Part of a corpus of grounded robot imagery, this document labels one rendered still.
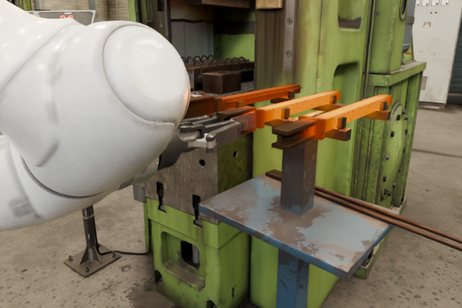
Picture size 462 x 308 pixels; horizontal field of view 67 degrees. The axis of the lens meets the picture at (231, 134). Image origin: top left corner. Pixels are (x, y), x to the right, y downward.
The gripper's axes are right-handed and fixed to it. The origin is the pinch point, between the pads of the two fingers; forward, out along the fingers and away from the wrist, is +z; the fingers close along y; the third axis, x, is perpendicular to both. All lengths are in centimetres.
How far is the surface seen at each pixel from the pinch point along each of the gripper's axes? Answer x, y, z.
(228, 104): 0.6, -10.5, 9.1
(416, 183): -95, -19, 235
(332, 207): -26.0, 6.6, 28.6
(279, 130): 1.5, 12.1, -4.6
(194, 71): 3, -50, 35
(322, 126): 0.7, 14.4, 4.4
